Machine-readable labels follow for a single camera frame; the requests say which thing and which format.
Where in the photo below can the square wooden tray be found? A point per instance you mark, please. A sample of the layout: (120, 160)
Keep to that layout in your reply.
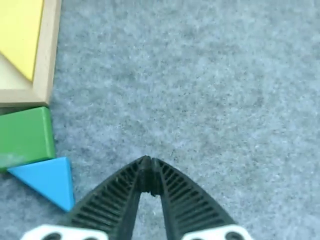
(48, 50)

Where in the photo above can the green tangram piece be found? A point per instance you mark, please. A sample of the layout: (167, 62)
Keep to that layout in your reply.
(25, 135)

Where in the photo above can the yellow triangle tangram piece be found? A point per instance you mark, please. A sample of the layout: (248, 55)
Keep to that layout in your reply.
(20, 32)

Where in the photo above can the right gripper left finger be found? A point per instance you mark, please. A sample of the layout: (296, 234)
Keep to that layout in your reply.
(105, 202)

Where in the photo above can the blue triangle tangram piece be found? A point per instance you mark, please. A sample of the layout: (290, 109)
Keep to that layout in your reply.
(52, 180)

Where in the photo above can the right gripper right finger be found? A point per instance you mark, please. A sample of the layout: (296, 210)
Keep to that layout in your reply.
(192, 200)

